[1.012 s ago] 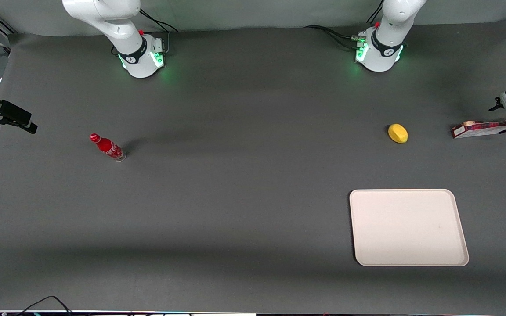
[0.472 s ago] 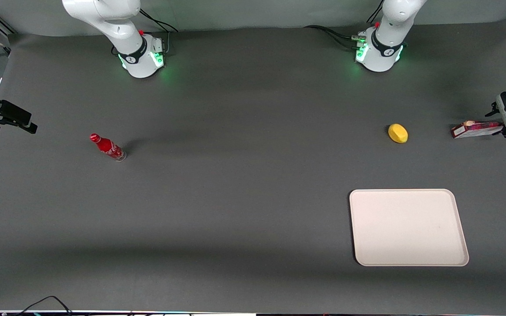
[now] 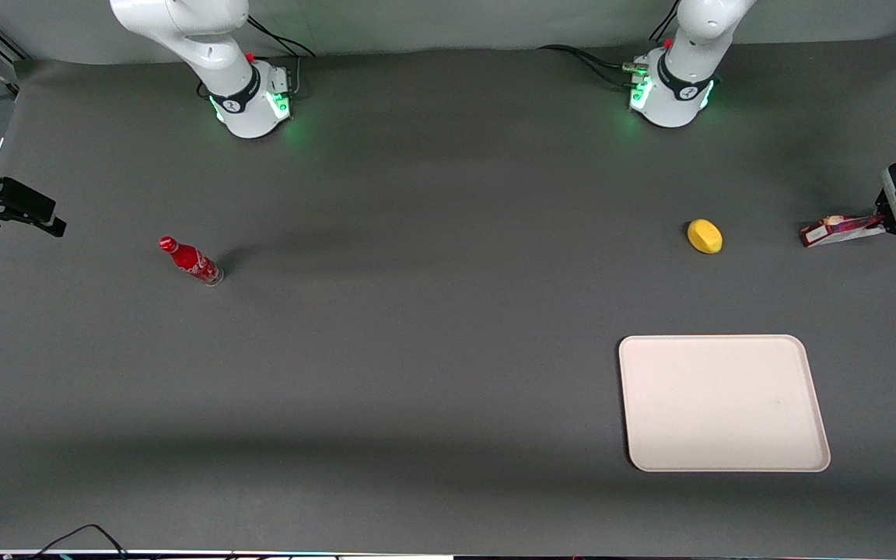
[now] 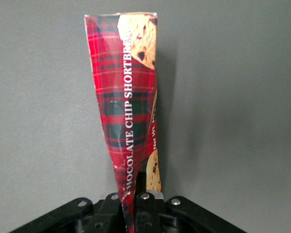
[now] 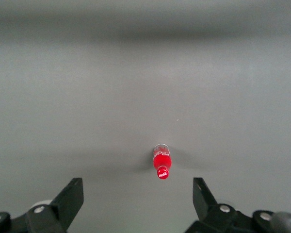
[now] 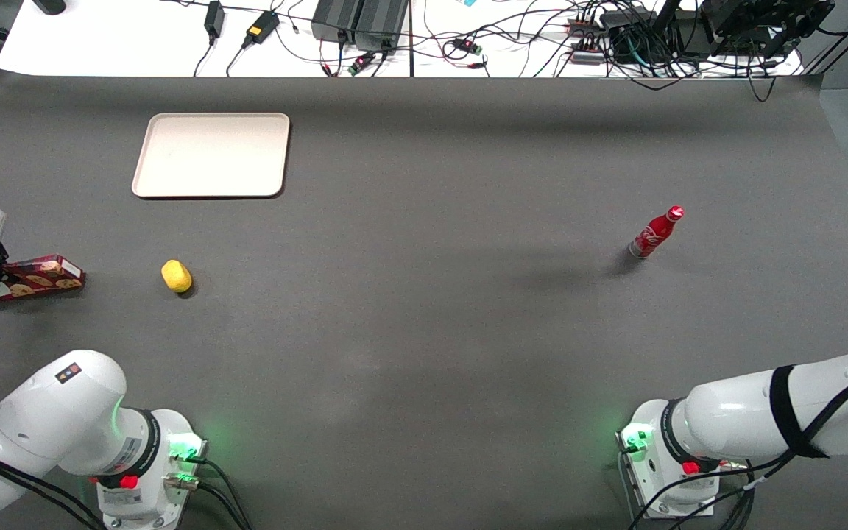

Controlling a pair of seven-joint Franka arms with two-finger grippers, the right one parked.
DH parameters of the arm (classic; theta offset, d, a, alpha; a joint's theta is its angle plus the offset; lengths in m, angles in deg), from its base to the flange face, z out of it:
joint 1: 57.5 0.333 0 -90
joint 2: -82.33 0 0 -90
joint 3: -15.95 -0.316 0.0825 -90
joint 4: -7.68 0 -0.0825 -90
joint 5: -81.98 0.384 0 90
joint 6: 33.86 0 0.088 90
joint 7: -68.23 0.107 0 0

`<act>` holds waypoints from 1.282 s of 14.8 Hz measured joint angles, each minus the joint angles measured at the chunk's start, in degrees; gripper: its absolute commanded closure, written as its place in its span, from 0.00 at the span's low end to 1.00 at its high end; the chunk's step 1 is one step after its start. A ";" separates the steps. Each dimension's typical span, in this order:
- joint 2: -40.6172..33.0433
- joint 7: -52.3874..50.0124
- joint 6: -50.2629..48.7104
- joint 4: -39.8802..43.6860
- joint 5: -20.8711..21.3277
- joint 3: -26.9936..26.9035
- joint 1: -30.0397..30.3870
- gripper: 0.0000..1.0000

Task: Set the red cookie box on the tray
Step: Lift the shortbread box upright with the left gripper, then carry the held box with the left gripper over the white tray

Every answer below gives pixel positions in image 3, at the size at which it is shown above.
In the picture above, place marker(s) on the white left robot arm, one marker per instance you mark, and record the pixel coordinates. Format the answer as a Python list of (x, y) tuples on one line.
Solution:
[(681, 78)]

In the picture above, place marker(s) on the red cola bottle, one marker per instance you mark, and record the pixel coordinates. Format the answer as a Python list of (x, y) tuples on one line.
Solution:
[(191, 261)]

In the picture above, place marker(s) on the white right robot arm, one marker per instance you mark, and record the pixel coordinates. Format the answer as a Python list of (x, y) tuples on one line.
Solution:
[(215, 54)]

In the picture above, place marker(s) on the beige plastic tray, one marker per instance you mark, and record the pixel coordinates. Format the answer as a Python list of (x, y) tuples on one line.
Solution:
[(720, 404)]

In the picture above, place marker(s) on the yellow lemon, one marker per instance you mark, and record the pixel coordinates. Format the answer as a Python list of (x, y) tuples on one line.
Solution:
[(705, 236)]

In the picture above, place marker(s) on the red cookie box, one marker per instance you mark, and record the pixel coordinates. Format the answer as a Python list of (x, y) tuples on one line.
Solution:
[(837, 229)]

